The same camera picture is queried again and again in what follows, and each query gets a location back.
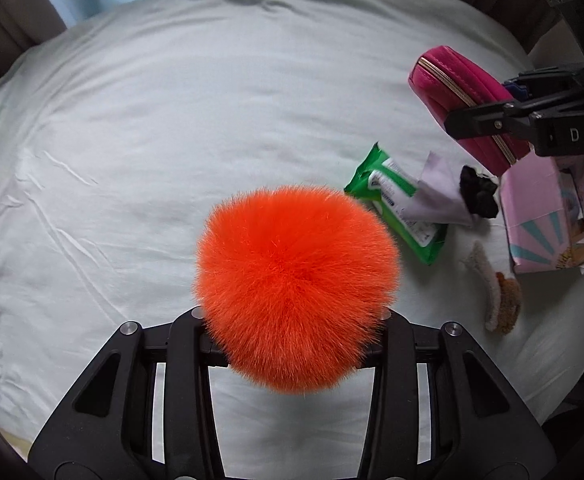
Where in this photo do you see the pink printed paper box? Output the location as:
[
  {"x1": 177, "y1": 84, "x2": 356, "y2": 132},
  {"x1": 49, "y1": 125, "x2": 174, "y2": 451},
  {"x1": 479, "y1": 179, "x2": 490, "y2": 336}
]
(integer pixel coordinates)
[{"x1": 499, "y1": 152, "x2": 584, "y2": 275}]

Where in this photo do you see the orange fluffy pom-pom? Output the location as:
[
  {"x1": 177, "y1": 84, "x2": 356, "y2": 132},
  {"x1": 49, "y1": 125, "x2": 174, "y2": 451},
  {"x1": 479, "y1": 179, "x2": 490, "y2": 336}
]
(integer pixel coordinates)
[{"x1": 194, "y1": 185, "x2": 403, "y2": 395}]

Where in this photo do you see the black scrunchie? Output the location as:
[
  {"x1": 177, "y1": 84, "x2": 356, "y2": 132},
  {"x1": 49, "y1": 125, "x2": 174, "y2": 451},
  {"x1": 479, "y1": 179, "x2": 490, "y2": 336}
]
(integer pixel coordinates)
[{"x1": 459, "y1": 164, "x2": 502, "y2": 220}]

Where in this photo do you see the lilac paper tissue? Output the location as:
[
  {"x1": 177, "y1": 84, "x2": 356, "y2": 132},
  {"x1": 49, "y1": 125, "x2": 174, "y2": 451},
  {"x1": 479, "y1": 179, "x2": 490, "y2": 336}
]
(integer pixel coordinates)
[{"x1": 401, "y1": 151, "x2": 476, "y2": 226}]

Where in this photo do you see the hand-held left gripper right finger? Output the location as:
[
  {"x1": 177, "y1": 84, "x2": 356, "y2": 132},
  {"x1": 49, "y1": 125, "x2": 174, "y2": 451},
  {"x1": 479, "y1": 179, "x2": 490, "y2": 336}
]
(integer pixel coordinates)
[{"x1": 359, "y1": 309, "x2": 557, "y2": 480}]

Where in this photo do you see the green wet wipes packet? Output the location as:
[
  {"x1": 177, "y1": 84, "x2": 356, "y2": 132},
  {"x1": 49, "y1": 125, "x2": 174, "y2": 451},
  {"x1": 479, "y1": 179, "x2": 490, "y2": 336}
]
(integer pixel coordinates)
[{"x1": 344, "y1": 142, "x2": 449, "y2": 266}]

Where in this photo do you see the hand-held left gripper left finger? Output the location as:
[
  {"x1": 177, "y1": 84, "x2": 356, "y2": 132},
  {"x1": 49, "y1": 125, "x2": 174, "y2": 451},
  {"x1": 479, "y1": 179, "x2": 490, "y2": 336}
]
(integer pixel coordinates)
[{"x1": 28, "y1": 307, "x2": 233, "y2": 480}]

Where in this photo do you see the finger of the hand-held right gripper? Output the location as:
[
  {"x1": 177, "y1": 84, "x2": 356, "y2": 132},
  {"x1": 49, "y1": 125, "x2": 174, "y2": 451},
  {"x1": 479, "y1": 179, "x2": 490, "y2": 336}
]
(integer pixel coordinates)
[
  {"x1": 444, "y1": 101, "x2": 534, "y2": 142},
  {"x1": 503, "y1": 65, "x2": 584, "y2": 111}
]

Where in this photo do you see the beige fluffy hair claw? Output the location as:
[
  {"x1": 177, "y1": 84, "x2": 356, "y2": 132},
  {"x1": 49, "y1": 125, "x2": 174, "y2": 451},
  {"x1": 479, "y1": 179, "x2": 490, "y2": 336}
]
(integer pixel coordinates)
[{"x1": 461, "y1": 240, "x2": 504, "y2": 332}]

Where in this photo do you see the white bed sheet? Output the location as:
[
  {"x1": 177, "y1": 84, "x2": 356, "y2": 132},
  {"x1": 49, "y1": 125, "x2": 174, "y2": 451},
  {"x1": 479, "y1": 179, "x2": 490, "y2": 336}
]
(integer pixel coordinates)
[{"x1": 0, "y1": 0, "x2": 584, "y2": 467}]

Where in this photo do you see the brown fluffy hair clip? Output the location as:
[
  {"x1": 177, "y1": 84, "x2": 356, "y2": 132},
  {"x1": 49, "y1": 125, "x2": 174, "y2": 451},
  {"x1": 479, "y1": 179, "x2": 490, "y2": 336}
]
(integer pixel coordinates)
[{"x1": 494, "y1": 271, "x2": 523, "y2": 335}]

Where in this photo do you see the pink zip pouch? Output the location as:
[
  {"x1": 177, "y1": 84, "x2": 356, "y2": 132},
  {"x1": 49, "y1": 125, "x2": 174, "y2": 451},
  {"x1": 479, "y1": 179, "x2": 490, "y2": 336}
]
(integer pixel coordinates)
[{"x1": 408, "y1": 46, "x2": 532, "y2": 175}]

